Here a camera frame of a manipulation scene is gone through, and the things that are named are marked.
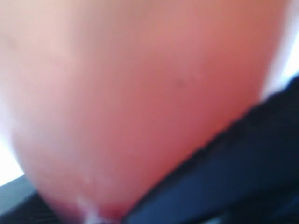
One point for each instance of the red sauce squeeze bottle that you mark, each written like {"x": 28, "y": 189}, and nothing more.
{"x": 100, "y": 99}

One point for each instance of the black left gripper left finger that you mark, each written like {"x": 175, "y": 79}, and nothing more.
{"x": 21, "y": 204}

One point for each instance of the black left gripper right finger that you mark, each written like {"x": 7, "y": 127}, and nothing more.
{"x": 249, "y": 174}

